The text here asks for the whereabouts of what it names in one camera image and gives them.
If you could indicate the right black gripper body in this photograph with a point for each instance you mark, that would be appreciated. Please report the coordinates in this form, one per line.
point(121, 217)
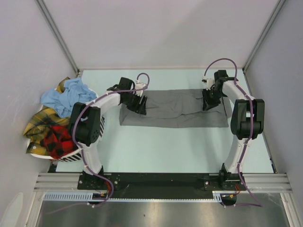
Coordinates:
point(212, 97)

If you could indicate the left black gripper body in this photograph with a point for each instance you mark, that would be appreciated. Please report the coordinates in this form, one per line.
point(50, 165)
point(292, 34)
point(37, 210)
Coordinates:
point(133, 100)

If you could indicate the grey long sleeve shirt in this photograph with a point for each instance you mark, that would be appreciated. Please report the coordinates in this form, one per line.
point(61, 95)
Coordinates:
point(177, 109)

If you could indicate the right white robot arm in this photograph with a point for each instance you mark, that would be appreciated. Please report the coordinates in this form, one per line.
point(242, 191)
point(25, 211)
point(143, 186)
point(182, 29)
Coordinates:
point(247, 122)

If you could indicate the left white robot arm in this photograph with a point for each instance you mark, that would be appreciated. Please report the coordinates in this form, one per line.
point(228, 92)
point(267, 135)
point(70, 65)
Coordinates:
point(86, 122)

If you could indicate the light blue shirt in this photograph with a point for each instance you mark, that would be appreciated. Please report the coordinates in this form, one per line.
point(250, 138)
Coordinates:
point(74, 91)

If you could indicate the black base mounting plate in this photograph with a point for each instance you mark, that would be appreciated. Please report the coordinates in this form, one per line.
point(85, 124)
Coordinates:
point(155, 185)

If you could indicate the red black plaid shirt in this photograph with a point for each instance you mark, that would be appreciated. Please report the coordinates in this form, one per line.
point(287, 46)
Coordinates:
point(58, 142)

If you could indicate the yellow plaid shirt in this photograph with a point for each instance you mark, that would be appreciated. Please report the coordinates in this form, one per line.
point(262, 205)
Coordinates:
point(38, 127)

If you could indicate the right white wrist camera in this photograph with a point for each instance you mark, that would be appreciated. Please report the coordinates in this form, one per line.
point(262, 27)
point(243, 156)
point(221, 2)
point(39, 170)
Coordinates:
point(209, 82)

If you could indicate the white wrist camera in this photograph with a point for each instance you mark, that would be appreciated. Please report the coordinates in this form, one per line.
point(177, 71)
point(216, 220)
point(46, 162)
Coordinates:
point(139, 88)
point(209, 82)

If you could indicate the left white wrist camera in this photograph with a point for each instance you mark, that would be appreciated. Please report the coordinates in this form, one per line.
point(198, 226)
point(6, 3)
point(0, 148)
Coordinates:
point(139, 88)

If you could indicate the white slotted cable duct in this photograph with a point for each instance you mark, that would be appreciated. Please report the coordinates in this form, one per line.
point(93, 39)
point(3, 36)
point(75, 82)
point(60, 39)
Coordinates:
point(99, 197)

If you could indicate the right aluminium frame post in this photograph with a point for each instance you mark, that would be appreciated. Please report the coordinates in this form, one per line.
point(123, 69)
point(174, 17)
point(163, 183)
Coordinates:
point(265, 32)

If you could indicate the aluminium frame post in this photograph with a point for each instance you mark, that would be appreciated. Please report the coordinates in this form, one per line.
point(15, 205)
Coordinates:
point(265, 32)
point(57, 34)

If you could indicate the aluminium front rail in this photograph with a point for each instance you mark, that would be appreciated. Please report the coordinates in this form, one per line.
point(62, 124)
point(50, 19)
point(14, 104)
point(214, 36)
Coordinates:
point(267, 202)

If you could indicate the left aluminium frame post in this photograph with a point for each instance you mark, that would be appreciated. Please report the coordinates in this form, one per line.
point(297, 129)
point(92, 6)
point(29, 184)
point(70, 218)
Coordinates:
point(57, 34)

